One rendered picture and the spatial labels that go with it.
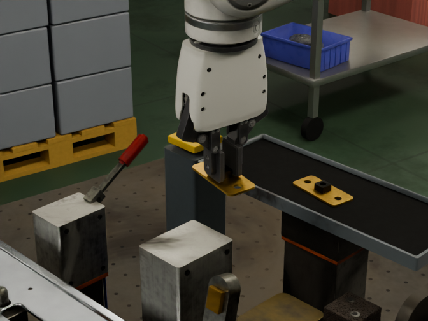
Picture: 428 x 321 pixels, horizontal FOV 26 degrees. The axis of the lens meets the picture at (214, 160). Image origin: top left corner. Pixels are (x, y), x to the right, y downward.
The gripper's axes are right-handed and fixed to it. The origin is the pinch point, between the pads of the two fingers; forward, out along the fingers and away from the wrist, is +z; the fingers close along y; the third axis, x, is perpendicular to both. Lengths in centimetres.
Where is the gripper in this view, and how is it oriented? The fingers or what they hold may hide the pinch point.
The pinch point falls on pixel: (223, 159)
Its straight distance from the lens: 108.6
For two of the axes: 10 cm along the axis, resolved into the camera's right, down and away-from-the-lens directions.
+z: 0.0, 8.8, 4.8
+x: 5.6, 4.0, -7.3
